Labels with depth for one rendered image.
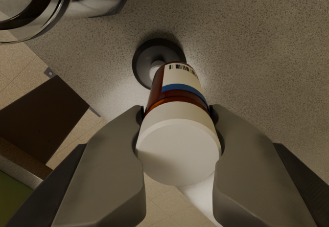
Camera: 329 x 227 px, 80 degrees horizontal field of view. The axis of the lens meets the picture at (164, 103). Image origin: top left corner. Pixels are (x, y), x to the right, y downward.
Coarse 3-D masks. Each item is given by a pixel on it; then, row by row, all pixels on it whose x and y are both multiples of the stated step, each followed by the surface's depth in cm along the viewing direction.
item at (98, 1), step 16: (0, 0) 16; (16, 0) 17; (32, 0) 11; (48, 0) 11; (80, 0) 15; (96, 0) 19; (112, 0) 24; (0, 16) 14; (16, 16) 11; (32, 16) 11; (48, 16) 11; (64, 16) 16; (80, 16) 19; (0, 32) 12; (16, 32) 12; (32, 32) 12
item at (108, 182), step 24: (120, 120) 11; (96, 144) 9; (120, 144) 9; (96, 168) 8; (120, 168) 8; (72, 192) 7; (96, 192) 7; (120, 192) 7; (144, 192) 7; (72, 216) 6; (96, 216) 6; (120, 216) 6; (144, 216) 7
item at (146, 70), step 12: (144, 48) 31; (156, 48) 31; (168, 48) 31; (180, 48) 32; (132, 60) 33; (144, 60) 31; (156, 60) 31; (168, 60) 31; (180, 60) 31; (144, 72) 32; (144, 84) 33
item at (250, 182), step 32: (224, 128) 10; (256, 128) 10; (224, 160) 8; (256, 160) 8; (224, 192) 6; (256, 192) 6; (288, 192) 6; (224, 224) 7; (256, 224) 6; (288, 224) 5
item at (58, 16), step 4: (64, 0) 11; (68, 0) 12; (124, 0) 29; (64, 4) 11; (68, 4) 12; (120, 4) 29; (124, 4) 31; (64, 8) 12; (116, 8) 29; (120, 8) 30; (60, 12) 12; (64, 12) 12; (112, 12) 29; (116, 12) 29; (56, 16) 12; (60, 16) 12; (96, 16) 29; (100, 16) 29; (56, 20) 12; (52, 24) 12; (48, 28) 12; (44, 32) 12; (36, 36) 12
